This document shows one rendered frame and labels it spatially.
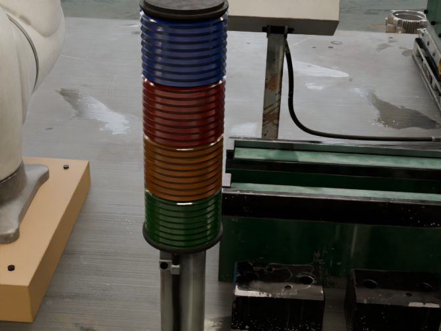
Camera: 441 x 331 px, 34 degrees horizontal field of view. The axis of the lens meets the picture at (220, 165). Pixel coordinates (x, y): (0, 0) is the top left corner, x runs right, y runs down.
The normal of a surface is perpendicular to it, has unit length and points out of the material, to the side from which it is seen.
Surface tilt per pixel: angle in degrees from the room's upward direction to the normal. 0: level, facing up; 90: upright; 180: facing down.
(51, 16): 87
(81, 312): 0
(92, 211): 0
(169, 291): 90
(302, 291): 0
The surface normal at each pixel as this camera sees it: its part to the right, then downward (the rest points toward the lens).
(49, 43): 0.99, -0.03
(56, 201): 0.05, -0.89
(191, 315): -0.06, 0.49
